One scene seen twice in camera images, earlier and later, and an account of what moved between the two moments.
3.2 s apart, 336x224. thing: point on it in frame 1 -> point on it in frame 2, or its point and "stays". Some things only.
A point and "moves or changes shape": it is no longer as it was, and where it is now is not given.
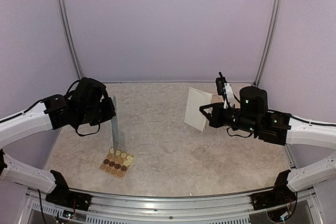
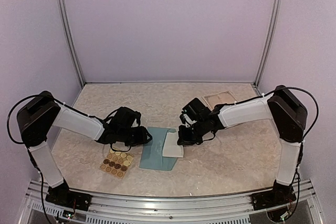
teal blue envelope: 114,127 moves or changes shape
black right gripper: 216,118 -> 184,139
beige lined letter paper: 193,116 -> 170,148
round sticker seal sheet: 116,166 stays
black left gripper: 110,112 -> 143,138
